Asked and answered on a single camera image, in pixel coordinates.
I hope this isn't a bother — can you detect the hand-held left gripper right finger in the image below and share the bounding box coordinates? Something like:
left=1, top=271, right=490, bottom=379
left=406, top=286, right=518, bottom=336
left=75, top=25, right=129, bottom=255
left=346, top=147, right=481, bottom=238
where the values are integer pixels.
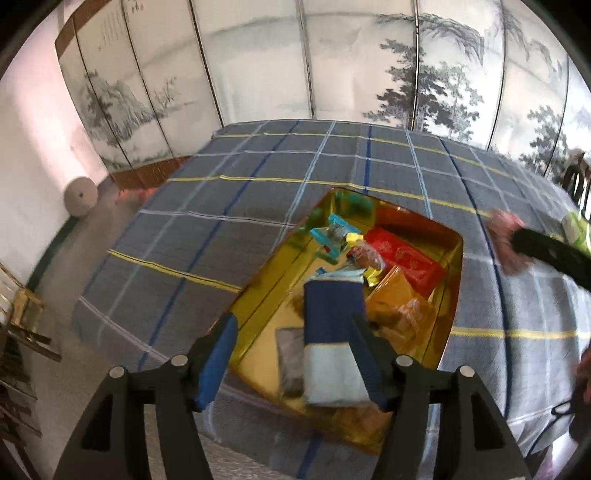
left=348, top=311, right=534, bottom=480

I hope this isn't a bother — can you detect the teal snack packet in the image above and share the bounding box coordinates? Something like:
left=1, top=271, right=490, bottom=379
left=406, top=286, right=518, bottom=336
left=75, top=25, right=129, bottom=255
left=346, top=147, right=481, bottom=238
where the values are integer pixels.
left=308, top=213, right=363, bottom=264

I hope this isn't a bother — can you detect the dark brown object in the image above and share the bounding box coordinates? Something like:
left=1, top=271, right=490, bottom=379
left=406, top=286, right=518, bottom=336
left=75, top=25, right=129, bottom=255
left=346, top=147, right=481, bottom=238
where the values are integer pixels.
left=568, top=348, right=591, bottom=441

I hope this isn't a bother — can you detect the fried dough twist packet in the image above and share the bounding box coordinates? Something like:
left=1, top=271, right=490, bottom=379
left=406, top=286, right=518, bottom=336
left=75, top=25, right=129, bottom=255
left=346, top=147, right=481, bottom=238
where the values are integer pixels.
left=365, top=265, right=437, bottom=352

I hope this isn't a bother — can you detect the dark wooden chair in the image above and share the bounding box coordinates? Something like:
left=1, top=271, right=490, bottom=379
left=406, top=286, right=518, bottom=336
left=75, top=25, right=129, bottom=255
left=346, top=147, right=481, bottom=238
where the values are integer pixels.
left=558, top=148, right=591, bottom=217

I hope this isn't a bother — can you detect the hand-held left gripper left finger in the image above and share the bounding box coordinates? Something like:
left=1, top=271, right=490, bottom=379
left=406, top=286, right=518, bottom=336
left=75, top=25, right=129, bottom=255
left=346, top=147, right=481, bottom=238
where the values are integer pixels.
left=53, top=311, right=241, bottom=480

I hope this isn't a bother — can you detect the navy and white snack packet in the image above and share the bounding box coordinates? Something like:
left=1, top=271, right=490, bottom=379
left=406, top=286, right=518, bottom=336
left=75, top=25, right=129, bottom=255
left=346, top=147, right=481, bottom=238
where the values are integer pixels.
left=302, top=270, right=372, bottom=407

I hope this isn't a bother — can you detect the painted folding screen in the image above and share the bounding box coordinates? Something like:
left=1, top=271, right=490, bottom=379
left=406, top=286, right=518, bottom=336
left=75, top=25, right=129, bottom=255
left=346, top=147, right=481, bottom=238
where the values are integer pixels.
left=54, top=0, right=587, bottom=174

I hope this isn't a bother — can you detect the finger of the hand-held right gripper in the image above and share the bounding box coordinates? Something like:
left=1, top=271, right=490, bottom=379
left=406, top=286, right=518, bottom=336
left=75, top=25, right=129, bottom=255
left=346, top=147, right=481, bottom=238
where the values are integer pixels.
left=512, top=228, right=591, bottom=294

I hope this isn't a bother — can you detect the pink and white snack packet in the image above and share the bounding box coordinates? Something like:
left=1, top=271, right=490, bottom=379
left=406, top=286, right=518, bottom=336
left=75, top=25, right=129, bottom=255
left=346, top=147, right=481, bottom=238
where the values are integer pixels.
left=487, top=209, right=536, bottom=278

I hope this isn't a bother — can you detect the plaid tablecloth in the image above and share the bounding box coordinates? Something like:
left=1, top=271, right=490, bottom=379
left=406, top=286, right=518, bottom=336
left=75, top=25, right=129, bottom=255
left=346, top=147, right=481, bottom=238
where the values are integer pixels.
left=74, top=120, right=591, bottom=480

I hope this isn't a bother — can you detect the round grey roll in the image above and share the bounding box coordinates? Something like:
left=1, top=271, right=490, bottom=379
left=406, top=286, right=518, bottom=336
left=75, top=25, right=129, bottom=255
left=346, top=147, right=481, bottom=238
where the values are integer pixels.
left=64, top=176, right=98, bottom=217

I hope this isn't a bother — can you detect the dark striped snack packet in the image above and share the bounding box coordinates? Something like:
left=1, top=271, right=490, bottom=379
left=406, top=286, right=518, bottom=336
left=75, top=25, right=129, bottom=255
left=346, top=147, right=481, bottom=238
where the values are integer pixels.
left=276, top=325, right=305, bottom=400

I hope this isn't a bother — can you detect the wooden furniture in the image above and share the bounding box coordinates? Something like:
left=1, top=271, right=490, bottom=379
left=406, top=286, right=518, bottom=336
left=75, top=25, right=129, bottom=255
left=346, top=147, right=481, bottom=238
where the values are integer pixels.
left=0, top=263, right=63, bottom=480

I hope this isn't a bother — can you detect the red snack packet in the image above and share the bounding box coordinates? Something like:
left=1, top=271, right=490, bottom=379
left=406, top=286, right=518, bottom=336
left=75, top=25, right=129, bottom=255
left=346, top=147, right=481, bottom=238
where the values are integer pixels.
left=365, top=226, right=446, bottom=298

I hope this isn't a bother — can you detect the green tissue pack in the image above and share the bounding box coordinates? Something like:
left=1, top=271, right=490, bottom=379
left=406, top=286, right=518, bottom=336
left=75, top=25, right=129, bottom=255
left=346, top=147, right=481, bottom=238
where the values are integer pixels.
left=561, top=210, right=591, bottom=257

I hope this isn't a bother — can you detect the fried snack packet yellow label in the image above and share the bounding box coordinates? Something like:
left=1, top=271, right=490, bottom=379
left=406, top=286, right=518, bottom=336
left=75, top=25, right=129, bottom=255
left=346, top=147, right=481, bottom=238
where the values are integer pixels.
left=344, top=233, right=386, bottom=287

